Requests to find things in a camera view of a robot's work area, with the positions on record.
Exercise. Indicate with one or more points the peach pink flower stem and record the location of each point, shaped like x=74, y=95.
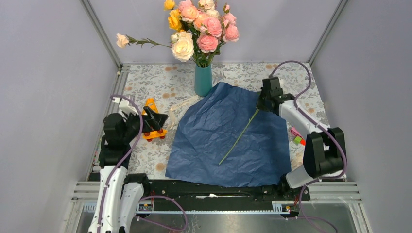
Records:
x=191, y=14

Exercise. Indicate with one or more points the large pink rose stem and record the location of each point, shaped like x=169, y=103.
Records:
x=209, y=42

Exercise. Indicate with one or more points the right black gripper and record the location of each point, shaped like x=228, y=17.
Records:
x=260, y=104

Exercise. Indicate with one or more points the colourful stacked toy bricks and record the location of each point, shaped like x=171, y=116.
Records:
x=298, y=138

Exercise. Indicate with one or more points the pink flowers bunch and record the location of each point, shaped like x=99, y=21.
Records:
x=243, y=113

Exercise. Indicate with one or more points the cream rosebud flower stem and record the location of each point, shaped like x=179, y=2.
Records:
x=123, y=40

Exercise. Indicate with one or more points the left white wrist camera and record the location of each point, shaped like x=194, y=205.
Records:
x=126, y=104

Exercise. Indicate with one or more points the floral patterned table mat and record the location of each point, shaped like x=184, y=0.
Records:
x=170, y=84

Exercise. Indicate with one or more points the pink rose flower stem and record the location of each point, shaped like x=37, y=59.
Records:
x=230, y=30

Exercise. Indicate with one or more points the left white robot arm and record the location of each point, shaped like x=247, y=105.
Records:
x=117, y=198

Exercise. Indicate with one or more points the blue wrapping paper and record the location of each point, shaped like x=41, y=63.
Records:
x=208, y=130

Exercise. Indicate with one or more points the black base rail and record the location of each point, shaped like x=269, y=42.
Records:
x=169, y=195

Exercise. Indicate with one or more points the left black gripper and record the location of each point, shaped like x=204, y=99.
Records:
x=156, y=120

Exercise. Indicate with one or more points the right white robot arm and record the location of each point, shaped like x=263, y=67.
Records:
x=324, y=151

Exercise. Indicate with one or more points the flower bouquet in vase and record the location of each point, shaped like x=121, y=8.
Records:
x=183, y=41

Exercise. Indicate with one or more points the yellow red toy block car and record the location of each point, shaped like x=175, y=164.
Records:
x=153, y=121

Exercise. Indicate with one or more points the teal ceramic vase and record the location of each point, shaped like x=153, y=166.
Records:
x=203, y=80

